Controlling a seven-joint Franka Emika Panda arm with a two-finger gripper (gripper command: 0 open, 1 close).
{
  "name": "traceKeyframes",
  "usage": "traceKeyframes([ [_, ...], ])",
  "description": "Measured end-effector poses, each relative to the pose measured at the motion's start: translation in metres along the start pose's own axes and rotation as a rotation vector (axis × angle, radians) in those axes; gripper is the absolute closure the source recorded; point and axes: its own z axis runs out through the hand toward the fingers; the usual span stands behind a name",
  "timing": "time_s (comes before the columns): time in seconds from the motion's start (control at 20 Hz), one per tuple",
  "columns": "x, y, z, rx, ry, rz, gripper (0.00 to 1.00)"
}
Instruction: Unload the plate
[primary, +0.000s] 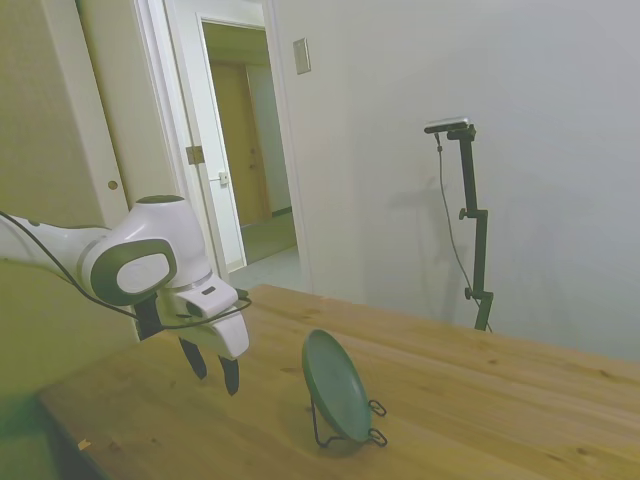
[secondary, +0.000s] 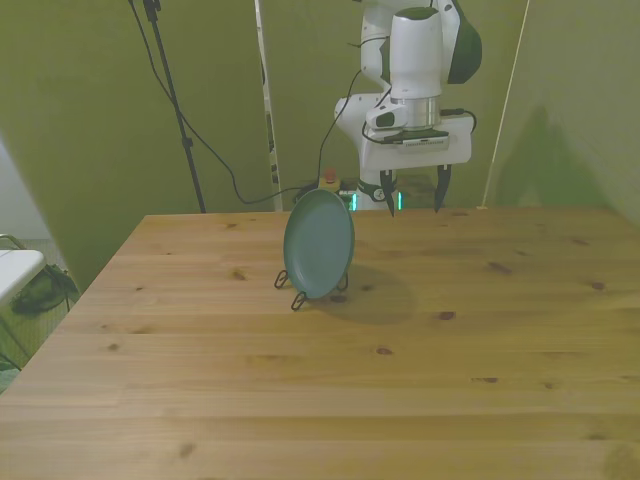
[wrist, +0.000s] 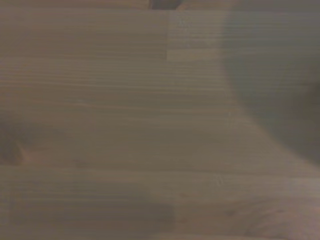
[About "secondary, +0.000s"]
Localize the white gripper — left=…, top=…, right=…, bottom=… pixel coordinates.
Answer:
left=361, top=112, right=474, bottom=219

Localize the teal green round plate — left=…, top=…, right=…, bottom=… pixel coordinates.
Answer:
left=283, top=188, right=356, bottom=300

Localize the black box with green lights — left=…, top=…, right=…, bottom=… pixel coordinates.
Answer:
left=338, top=178, right=405, bottom=212

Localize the white vertical panel strip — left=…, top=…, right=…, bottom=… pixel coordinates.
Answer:
left=254, top=0, right=284, bottom=212

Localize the black tripod stand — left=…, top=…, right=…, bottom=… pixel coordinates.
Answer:
left=141, top=0, right=208, bottom=214

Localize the dark green bag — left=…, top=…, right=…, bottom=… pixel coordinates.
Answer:
left=10, top=264, right=81, bottom=317

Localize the white folding table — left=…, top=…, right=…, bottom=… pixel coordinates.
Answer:
left=0, top=232, right=46, bottom=307

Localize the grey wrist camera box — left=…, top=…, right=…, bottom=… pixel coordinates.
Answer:
left=380, top=128, right=450, bottom=150

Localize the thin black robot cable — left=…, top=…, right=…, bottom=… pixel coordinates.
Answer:
left=316, top=68, right=363, bottom=191

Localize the white hanging cord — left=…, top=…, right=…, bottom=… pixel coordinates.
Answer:
left=477, top=0, right=531, bottom=210

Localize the black wire plate stand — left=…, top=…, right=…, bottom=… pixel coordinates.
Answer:
left=273, top=268, right=350, bottom=312

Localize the long black hanging cable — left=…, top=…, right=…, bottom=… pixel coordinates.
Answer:
left=127, top=0, right=321, bottom=206

